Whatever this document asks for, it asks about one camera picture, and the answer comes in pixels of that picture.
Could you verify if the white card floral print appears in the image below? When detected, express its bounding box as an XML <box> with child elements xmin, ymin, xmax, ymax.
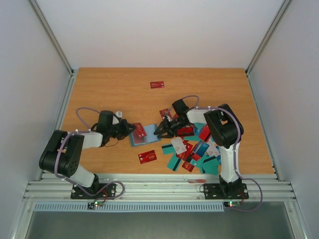
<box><xmin>171</xmin><ymin>137</ymin><xmax>187</xmax><ymax>154</ymax></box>

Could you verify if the left small circuit board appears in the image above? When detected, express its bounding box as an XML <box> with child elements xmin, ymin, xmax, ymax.
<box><xmin>87</xmin><ymin>201</ymin><xmax>104</xmax><ymax>210</ymax></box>

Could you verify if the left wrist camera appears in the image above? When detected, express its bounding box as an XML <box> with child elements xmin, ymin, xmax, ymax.
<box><xmin>113</xmin><ymin>111</ymin><xmax>123</xmax><ymax>124</ymax></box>

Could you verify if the red card black stripe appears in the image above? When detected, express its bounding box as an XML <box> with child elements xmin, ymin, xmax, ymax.
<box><xmin>198</xmin><ymin>125</ymin><xmax>211</xmax><ymax>142</ymax></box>

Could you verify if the aluminium frame post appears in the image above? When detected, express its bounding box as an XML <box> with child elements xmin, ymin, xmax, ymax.
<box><xmin>245</xmin><ymin>0</ymin><xmax>293</xmax><ymax>77</ymax></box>
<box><xmin>28</xmin><ymin>0</ymin><xmax>74</xmax><ymax>75</ymax></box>

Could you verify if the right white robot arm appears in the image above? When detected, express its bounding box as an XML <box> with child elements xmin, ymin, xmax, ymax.
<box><xmin>154</xmin><ymin>99</ymin><xmax>248</xmax><ymax>199</ymax></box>

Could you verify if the right small circuit board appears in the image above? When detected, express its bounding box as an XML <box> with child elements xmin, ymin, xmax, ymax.
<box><xmin>224</xmin><ymin>201</ymin><xmax>241</xmax><ymax>208</ymax></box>

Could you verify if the blue slotted cable duct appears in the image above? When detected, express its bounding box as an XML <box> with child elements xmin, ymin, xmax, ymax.
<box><xmin>34</xmin><ymin>202</ymin><xmax>224</xmax><ymax>213</ymax></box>

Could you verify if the left aluminium frame post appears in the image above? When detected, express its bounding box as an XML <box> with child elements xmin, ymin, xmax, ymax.
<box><xmin>28</xmin><ymin>0</ymin><xmax>74</xmax><ymax>75</ymax></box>

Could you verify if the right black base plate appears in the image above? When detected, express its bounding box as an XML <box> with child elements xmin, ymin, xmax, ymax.
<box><xmin>203</xmin><ymin>183</ymin><xmax>249</xmax><ymax>200</ymax></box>

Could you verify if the right aluminium frame post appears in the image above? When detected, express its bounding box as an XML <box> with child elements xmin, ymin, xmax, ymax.
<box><xmin>245</xmin><ymin>0</ymin><xmax>293</xmax><ymax>77</ymax></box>

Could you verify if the teal card bottom right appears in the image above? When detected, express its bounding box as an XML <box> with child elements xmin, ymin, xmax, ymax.
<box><xmin>199</xmin><ymin>156</ymin><xmax>219</xmax><ymax>175</ymax></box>

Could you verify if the lone red VIP card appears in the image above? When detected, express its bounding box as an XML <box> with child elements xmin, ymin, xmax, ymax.
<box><xmin>150</xmin><ymin>81</ymin><xmax>164</xmax><ymax>89</ymax></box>

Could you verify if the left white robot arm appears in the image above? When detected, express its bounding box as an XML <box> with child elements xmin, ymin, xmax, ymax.
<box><xmin>39</xmin><ymin>111</ymin><xmax>136</xmax><ymax>198</ymax></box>

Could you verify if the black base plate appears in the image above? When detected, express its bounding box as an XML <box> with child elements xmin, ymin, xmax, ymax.
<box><xmin>203</xmin><ymin>183</ymin><xmax>249</xmax><ymax>200</ymax></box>
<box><xmin>70</xmin><ymin>183</ymin><xmax>117</xmax><ymax>200</ymax></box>

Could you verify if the teal card black stripe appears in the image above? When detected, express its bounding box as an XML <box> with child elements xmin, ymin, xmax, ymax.
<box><xmin>167</xmin><ymin>154</ymin><xmax>182</xmax><ymax>172</ymax></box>

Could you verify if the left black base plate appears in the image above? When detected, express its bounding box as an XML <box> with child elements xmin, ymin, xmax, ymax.
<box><xmin>70</xmin><ymin>183</ymin><xmax>117</xmax><ymax>200</ymax></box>

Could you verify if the blue white card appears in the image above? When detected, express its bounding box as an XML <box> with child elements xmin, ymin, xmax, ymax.
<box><xmin>191</xmin><ymin>141</ymin><xmax>209</xmax><ymax>158</ymax></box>

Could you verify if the aluminium rail platform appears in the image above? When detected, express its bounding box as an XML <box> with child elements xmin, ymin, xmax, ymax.
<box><xmin>23</xmin><ymin>172</ymin><xmax>296</xmax><ymax>202</ymax></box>

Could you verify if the teal card left stripe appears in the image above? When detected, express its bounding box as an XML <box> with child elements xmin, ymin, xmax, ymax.
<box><xmin>161</xmin><ymin>144</ymin><xmax>175</xmax><ymax>155</ymax></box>

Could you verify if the teal card holder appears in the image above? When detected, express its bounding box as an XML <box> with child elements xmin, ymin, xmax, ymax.
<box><xmin>130</xmin><ymin>123</ymin><xmax>160</xmax><ymax>147</ymax></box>

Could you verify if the red card bottom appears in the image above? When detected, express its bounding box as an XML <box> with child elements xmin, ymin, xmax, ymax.
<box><xmin>182</xmin><ymin>161</ymin><xmax>194</xmax><ymax>172</ymax></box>

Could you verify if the small circuit board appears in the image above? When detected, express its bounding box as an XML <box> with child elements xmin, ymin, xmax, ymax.
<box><xmin>87</xmin><ymin>201</ymin><xmax>104</xmax><ymax>210</ymax></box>
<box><xmin>224</xmin><ymin>201</ymin><xmax>241</xmax><ymax>208</ymax></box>

